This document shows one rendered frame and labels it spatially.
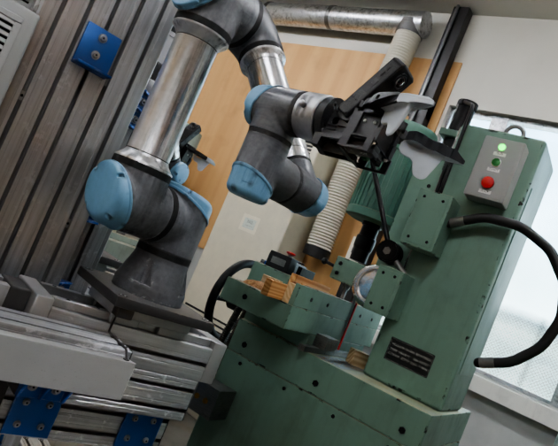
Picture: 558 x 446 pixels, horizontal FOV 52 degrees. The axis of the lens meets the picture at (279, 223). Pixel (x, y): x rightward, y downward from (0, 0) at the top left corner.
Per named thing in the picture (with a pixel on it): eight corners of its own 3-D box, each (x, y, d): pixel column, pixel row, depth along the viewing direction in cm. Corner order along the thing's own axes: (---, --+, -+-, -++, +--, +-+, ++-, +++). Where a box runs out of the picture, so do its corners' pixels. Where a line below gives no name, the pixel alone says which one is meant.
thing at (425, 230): (407, 248, 153) (429, 196, 154) (439, 259, 148) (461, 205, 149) (398, 241, 146) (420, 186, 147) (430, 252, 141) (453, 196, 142)
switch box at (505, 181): (467, 199, 149) (490, 142, 150) (506, 211, 144) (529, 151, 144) (462, 192, 144) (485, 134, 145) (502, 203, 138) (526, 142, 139)
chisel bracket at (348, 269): (336, 285, 176) (346, 259, 177) (375, 302, 169) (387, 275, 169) (326, 280, 170) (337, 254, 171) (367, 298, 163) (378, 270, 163)
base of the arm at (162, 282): (128, 295, 108) (149, 246, 109) (101, 273, 120) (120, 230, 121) (193, 314, 118) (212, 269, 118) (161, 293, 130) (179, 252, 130)
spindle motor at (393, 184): (357, 222, 184) (394, 134, 186) (407, 240, 175) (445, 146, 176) (336, 207, 169) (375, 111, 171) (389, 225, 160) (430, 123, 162)
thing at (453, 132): (438, 158, 171) (460, 106, 172) (464, 165, 167) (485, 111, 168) (431, 149, 165) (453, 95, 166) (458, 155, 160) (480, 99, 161)
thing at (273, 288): (357, 322, 188) (361, 311, 188) (362, 325, 187) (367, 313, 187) (259, 293, 136) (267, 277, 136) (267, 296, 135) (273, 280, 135)
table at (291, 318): (295, 311, 205) (301, 296, 206) (370, 347, 189) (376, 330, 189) (191, 283, 154) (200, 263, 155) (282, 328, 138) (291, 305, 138)
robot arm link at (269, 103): (259, 139, 101) (278, 95, 101) (307, 151, 94) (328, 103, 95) (231, 119, 95) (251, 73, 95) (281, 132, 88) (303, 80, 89)
